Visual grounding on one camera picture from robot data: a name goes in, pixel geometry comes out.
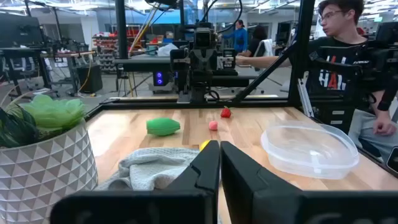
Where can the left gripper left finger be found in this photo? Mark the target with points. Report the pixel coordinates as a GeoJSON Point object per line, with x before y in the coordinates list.
{"type": "Point", "coordinates": [205, 168]}

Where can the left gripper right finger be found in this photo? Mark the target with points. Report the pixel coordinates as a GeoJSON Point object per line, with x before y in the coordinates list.
{"type": "Point", "coordinates": [239, 174]}

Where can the yellow toy lemon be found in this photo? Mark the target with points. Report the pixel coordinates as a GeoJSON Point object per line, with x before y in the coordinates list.
{"type": "Point", "coordinates": [204, 145]}

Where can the red toy strawberry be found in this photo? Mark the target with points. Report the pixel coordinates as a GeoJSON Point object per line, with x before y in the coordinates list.
{"type": "Point", "coordinates": [226, 112]}

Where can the green ribbed toy vegetable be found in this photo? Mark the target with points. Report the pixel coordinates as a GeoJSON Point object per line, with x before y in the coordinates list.
{"type": "Point", "coordinates": [163, 127]}

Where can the clear plastic tupperware container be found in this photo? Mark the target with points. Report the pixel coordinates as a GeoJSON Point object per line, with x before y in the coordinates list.
{"type": "Point", "coordinates": [311, 149]}

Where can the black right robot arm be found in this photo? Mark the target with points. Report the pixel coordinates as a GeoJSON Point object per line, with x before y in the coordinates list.
{"type": "Point", "coordinates": [199, 88]}

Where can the person in blue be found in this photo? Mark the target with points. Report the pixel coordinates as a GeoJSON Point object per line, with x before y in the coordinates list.
{"type": "Point", "coordinates": [240, 37]}

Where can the computer with blue lights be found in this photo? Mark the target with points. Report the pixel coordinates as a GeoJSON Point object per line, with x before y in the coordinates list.
{"type": "Point", "coordinates": [159, 78]}

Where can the grey waffle cloth towel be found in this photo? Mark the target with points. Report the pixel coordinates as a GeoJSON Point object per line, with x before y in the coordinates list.
{"type": "Point", "coordinates": [149, 168]}

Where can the person in black seated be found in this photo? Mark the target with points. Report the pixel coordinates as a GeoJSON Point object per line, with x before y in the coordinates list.
{"type": "Point", "coordinates": [258, 40]}

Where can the red parts shelving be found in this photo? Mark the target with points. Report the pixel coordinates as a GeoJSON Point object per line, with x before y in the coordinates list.
{"type": "Point", "coordinates": [105, 49]}

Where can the black bin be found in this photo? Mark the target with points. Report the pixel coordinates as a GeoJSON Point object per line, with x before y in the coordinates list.
{"type": "Point", "coordinates": [90, 77]}

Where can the person in black printed shirt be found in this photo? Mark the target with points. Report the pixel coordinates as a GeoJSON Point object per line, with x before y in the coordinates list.
{"type": "Point", "coordinates": [335, 25]}

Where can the white geometric planter pot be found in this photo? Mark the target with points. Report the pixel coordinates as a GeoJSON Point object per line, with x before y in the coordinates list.
{"type": "Point", "coordinates": [46, 177]}

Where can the green artificial plant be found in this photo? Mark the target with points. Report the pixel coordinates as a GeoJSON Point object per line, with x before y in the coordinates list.
{"type": "Point", "coordinates": [49, 113]}

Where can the black monitor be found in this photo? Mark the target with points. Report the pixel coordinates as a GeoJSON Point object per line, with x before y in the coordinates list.
{"type": "Point", "coordinates": [18, 31]}

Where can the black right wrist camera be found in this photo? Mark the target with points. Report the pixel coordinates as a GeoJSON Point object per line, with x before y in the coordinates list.
{"type": "Point", "coordinates": [204, 39]}

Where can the black table edge rail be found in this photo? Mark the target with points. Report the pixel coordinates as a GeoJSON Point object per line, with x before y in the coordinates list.
{"type": "Point", "coordinates": [186, 104]}

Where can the black diagonal frame brace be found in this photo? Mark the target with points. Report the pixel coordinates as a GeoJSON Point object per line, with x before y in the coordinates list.
{"type": "Point", "coordinates": [264, 77]}

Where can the black frame post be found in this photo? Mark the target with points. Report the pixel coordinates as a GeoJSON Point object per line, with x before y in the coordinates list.
{"type": "Point", "coordinates": [121, 28]}
{"type": "Point", "coordinates": [300, 56]}

